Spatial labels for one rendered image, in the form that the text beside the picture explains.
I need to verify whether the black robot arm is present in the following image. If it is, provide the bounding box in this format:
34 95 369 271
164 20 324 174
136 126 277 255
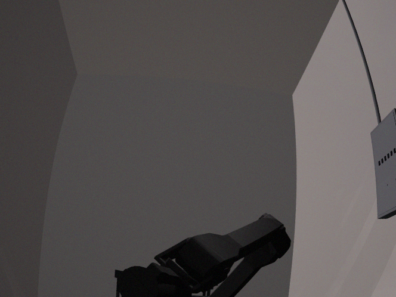
118 214 291 297

